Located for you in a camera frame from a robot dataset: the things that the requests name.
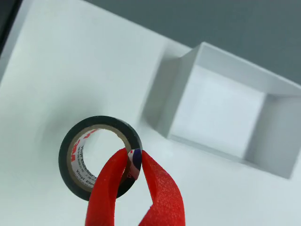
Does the white cardboard bin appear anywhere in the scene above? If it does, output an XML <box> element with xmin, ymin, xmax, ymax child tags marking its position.
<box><xmin>141</xmin><ymin>41</ymin><xmax>301</xmax><ymax>181</ymax></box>

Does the long black aluminium rail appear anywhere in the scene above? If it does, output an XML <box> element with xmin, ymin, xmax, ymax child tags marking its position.
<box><xmin>0</xmin><ymin>0</ymin><xmax>23</xmax><ymax>57</ymax></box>

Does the black electrical tape roll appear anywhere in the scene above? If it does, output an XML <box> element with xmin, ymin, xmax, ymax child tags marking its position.
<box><xmin>58</xmin><ymin>115</ymin><xmax>143</xmax><ymax>202</ymax></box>

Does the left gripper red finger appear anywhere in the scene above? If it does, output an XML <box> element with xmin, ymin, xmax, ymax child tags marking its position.
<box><xmin>85</xmin><ymin>147</ymin><xmax>129</xmax><ymax>226</ymax></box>
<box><xmin>137</xmin><ymin>150</ymin><xmax>186</xmax><ymax>226</ymax></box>

